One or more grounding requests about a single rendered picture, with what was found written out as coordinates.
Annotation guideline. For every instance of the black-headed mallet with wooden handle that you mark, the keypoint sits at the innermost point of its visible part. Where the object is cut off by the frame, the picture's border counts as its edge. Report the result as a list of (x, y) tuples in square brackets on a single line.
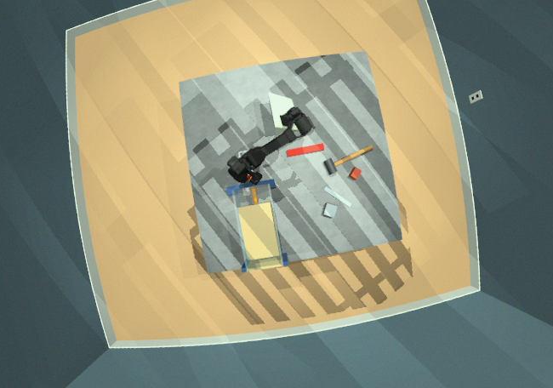
[(331, 167)]

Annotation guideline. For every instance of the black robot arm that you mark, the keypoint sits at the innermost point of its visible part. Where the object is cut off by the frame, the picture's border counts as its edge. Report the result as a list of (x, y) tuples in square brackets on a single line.
[(257, 155)]

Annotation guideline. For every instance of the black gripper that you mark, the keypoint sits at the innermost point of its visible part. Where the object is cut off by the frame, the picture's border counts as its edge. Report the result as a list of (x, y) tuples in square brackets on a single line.
[(256, 177)]

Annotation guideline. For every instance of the pale grey flat bar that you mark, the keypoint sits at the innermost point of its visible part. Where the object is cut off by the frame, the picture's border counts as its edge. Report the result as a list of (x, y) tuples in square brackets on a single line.
[(337, 196)]

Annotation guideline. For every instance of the red flat bar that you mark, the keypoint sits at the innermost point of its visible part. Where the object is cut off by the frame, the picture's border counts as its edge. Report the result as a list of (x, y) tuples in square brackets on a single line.
[(305, 150)]

